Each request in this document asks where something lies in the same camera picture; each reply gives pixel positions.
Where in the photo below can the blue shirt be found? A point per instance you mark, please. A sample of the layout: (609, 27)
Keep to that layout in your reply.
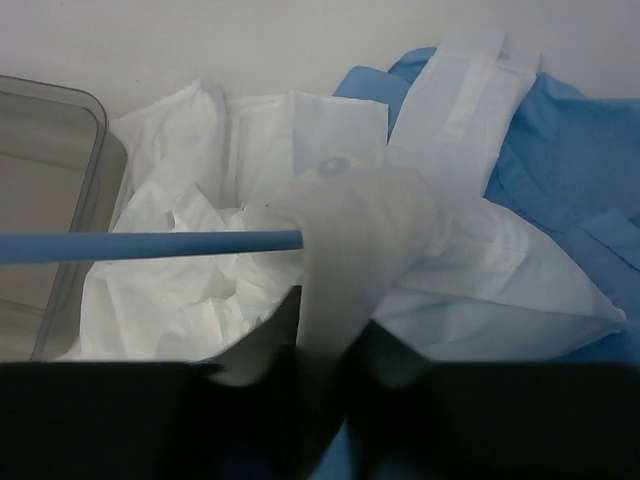
(570, 165)

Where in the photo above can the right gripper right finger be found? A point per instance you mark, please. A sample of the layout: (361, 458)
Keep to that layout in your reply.
(410, 417)

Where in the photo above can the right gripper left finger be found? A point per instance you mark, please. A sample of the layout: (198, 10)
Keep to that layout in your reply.
(243, 414)

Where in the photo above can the white shirt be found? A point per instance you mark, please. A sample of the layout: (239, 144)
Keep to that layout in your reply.
(394, 222)

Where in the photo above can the blue wire hanger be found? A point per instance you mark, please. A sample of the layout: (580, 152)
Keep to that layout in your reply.
(40, 248)

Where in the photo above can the grey transparent plastic bin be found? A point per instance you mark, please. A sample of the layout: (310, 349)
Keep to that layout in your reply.
(61, 171)

